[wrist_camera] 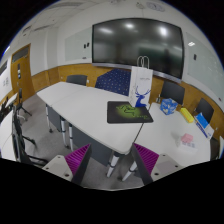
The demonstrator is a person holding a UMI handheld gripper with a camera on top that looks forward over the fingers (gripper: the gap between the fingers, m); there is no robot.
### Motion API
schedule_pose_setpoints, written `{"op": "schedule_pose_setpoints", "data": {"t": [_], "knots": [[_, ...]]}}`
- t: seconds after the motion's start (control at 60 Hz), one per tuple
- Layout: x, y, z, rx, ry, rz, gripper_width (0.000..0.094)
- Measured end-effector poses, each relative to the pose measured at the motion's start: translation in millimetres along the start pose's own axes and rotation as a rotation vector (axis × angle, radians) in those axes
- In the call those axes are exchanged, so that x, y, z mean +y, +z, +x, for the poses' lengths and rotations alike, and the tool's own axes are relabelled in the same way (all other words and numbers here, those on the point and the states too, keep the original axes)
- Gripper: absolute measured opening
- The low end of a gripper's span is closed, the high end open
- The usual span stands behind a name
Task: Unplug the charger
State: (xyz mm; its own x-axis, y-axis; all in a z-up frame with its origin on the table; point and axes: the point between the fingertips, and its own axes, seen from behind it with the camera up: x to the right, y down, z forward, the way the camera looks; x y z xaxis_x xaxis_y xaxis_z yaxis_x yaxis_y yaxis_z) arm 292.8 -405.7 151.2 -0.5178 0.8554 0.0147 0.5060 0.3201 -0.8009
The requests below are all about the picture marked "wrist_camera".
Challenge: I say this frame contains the dark grey chair left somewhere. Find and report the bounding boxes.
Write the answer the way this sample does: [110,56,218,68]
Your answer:
[66,75,87,86]

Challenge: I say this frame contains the black office chair left edge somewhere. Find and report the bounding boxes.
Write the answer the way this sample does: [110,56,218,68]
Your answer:
[13,89,48,166]

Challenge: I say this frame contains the black green mouse mat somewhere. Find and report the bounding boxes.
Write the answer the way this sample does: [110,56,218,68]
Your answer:
[107,101,153,124]

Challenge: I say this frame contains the pink white small box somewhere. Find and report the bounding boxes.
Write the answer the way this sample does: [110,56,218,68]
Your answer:
[181,133,195,147]

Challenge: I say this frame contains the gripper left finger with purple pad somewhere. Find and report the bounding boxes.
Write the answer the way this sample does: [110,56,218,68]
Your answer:
[43,144,92,185]

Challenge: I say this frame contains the wooden door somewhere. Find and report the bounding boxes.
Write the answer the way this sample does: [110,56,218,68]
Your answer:
[11,45,35,100]

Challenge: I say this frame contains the white paper bag blue deer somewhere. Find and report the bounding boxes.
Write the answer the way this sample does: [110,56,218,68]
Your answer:
[129,56,153,107]

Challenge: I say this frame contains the white table right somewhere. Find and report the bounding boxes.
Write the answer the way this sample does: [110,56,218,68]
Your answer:
[134,103,210,167]

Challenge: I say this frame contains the white wall whiteboard right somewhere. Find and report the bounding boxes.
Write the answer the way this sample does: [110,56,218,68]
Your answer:
[186,33,224,101]

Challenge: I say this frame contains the black chair behind right table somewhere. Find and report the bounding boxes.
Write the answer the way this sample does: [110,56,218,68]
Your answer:
[160,81,185,105]

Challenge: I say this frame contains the blue dotted chair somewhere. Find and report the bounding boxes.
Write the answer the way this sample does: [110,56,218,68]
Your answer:
[95,69,131,96]

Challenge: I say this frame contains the white table centre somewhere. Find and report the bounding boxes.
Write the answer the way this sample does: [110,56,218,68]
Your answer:
[53,87,142,177]

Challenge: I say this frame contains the blue tissue box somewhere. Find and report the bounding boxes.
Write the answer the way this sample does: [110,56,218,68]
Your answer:
[160,98,178,115]

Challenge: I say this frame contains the white wall whiteboard left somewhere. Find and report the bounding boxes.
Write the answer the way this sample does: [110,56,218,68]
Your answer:
[65,28,92,61]

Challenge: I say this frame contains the white wall whiteboard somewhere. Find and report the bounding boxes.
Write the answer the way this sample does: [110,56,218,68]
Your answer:
[65,28,92,61]
[186,33,224,101]

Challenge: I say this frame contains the black chair far right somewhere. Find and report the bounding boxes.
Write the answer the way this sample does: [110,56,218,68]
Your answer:
[195,98,214,122]

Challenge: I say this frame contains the large black wall screen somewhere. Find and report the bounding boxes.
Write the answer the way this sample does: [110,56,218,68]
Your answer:
[92,18,184,80]

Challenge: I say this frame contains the yellow box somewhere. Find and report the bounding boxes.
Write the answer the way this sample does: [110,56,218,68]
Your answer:
[180,107,194,123]

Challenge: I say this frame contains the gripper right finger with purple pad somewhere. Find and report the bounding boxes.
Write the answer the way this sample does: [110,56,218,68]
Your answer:
[132,143,182,185]

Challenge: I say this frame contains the white table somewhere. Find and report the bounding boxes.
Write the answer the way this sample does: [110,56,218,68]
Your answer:
[37,82,85,132]
[53,87,142,177]
[134,103,210,167]

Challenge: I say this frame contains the blue white flat box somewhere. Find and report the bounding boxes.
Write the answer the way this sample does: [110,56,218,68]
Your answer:
[195,113,214,139]

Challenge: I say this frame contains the white table left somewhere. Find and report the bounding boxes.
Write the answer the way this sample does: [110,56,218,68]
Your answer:
[37,82,85,132]

